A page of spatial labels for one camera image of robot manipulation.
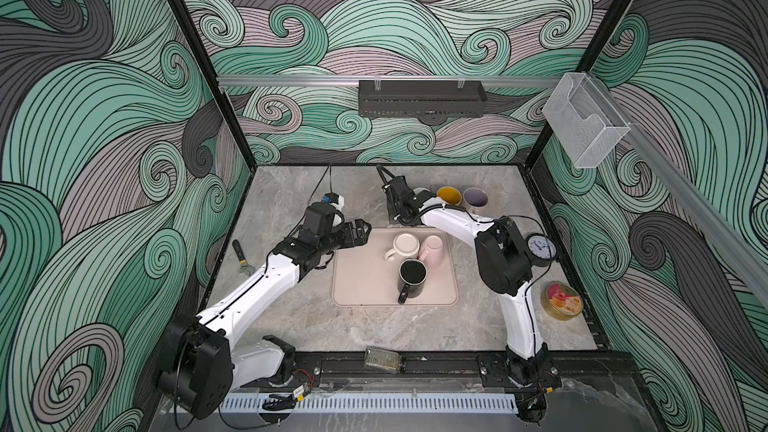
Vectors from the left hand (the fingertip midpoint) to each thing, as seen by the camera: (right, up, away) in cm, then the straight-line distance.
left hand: (360, 226), depth 82 cm
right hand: (+12, +3, +16) cm, 21 cm away
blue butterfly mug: (+29, +9, +16) cm, 34 cm away
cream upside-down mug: (+13, -6, +6) cm, 16 cm away
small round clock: (+57, -9, +11) cm, 59 cm away
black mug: (+14, -13, -2) cm, 19 cm away
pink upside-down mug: (+21, -8, +4) cm, 23 cm away
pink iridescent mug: (+37, +7, +14) cm, 40 cm away
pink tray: (0, -17, +9) cm, 19 cm away
